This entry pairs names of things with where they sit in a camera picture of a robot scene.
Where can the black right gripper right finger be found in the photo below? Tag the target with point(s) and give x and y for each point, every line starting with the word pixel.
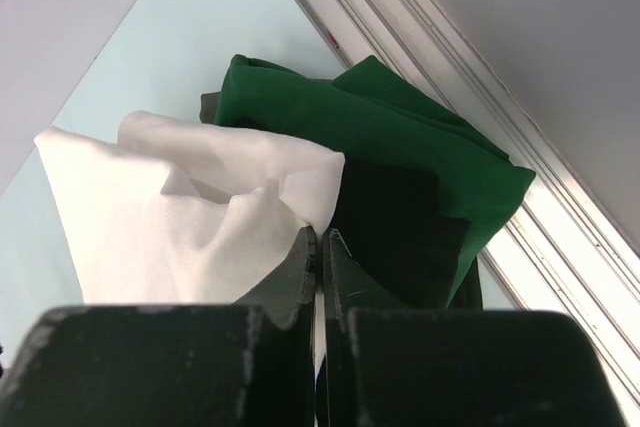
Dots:
pixel 390 365

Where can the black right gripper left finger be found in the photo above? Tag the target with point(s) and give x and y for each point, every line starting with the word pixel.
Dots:
pixel 248 363

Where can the white floral print t-shirt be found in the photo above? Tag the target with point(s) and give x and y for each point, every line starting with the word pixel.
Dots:
pixel 175 212

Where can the folded black t-shirt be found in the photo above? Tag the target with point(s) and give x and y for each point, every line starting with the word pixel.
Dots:
pixel 387 214

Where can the folded green t-shirt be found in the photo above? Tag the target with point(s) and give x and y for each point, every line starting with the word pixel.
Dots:
pixel 476 179

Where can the right side aluminium rail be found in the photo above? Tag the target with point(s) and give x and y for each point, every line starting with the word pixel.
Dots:
pixel 559 251

